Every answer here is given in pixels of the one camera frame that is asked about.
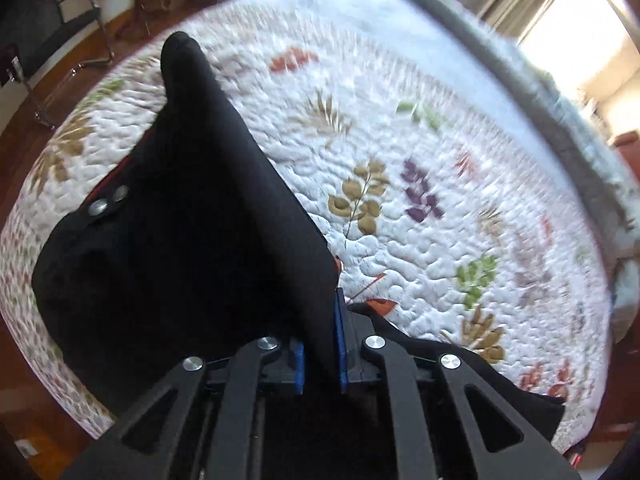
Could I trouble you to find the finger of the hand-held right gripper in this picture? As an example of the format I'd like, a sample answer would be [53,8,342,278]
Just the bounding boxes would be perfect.
[86,156,136,221]

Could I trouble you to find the beige curtain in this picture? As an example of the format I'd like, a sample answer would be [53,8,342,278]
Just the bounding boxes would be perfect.
[477,0,592,47]

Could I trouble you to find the black pants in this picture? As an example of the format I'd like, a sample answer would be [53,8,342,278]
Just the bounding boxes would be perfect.
[31,31,566,480]

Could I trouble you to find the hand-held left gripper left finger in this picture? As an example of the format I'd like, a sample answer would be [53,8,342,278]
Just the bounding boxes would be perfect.
[60,336,306,480]

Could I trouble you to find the white floral quilted bedspread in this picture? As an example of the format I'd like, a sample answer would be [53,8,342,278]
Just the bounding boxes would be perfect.
[0,0,617,453]

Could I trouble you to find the black chair with chrome frame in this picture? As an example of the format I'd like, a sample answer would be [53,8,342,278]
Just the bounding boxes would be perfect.
[0,0,119,131]

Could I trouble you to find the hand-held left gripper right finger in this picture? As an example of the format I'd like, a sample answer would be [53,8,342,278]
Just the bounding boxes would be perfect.
[332,287,584,480]

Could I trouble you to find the wooden headboard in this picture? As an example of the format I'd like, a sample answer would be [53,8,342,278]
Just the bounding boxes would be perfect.
[612,132,640,181]

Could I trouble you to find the grey comforter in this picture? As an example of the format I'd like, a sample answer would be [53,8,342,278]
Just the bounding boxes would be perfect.
[385,0,640,343]

